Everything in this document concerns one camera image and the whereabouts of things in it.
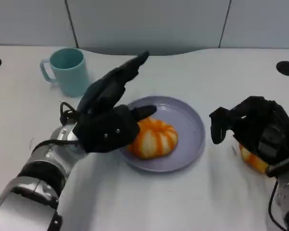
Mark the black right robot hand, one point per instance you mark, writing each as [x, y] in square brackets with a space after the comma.
[260, 120]

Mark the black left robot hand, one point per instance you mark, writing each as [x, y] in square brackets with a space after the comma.
[103, 125]

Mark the orange white toy bread roll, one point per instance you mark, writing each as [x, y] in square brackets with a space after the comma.
[156, 139]
[254, 161]

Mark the pale green mug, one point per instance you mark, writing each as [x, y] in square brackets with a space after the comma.
[69, 77]

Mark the lilac plate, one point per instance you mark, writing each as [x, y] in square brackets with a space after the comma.
[187, 134]

